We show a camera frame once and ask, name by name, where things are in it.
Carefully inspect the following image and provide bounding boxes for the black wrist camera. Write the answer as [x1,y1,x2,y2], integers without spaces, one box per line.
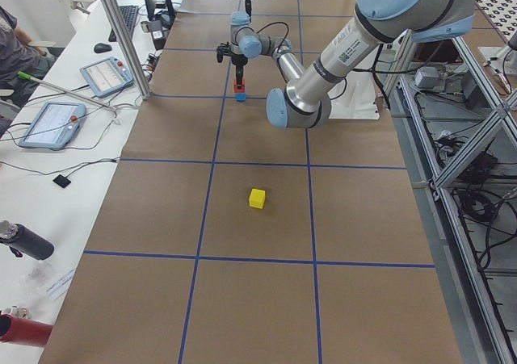
[216,43,233,63]

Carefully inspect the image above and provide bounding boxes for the black keyboard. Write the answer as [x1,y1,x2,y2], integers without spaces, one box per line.
[119,5,139,40]

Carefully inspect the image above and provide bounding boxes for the seated person grey shirt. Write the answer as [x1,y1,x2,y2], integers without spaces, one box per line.
[1,7,55,107]

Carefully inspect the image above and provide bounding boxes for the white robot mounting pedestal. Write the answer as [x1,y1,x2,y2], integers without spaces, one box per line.
[329,71,380,120]

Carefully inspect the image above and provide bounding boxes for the aluminium truss frame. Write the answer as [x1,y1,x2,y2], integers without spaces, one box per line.
[386,28,516,363]

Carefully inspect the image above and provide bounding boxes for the green tipped metal rod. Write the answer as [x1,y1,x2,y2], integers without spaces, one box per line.
[17,71,116,111]

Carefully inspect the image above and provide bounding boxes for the black water bottle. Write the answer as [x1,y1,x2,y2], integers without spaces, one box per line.
[1,220,54,261]

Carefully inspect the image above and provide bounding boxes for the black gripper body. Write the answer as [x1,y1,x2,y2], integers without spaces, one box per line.
[232,54,247,69]

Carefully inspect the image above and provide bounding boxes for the red cylinder bottle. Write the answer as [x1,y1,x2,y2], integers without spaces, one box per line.
[1,314,53,347]

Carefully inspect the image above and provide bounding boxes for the aluminium frame post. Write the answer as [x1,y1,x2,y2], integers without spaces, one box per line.
[101,0,150,100]

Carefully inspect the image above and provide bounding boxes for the far blue teach pendant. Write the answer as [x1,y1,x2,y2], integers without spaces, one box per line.
[79,56,134,98]

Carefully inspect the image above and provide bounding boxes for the blue wooden block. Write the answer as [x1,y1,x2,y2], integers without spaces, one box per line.
[234,92,246,102]

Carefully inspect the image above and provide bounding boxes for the black computer mouse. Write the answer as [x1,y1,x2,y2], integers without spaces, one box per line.
[93,43,112,53]

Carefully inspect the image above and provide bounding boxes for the small black square pad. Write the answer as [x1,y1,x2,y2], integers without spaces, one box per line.
[53,174,71,189]

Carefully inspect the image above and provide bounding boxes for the blue teach pendant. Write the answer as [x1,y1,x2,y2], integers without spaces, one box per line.
[79,56,134,98]
[18,102,86,150]

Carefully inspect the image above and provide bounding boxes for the near blue teach pendant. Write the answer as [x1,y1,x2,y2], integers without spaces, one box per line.
[18,102,86,150]

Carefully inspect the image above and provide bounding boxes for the yellow wooden block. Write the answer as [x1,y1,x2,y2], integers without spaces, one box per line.
[248,188,267,209]

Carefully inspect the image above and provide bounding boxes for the grey power box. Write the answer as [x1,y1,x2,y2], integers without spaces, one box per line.
[414,66,443,90]

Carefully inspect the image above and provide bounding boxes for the red wooden block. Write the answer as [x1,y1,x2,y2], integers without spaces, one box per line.
[233,78,246,94]

